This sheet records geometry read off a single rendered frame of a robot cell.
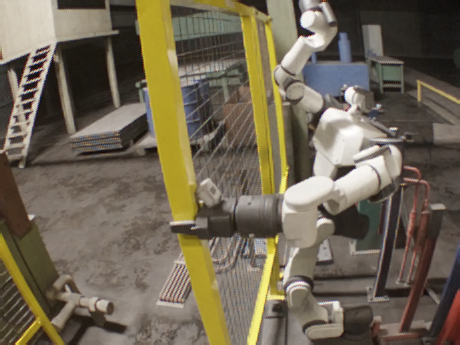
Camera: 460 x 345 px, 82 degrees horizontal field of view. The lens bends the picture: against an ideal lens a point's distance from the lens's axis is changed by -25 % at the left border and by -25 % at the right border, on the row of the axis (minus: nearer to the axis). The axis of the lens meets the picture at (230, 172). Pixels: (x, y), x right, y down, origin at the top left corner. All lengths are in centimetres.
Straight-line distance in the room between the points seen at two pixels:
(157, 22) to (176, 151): 25
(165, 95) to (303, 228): 36
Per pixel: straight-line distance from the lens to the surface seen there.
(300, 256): 143
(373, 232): 269
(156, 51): 62
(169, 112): 63
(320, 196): 65
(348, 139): 114
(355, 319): 181
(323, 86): 762
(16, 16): 1020
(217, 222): 67
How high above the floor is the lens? 169
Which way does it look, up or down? 23 degrees down
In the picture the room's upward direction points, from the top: 8 degrees counter-clockwise
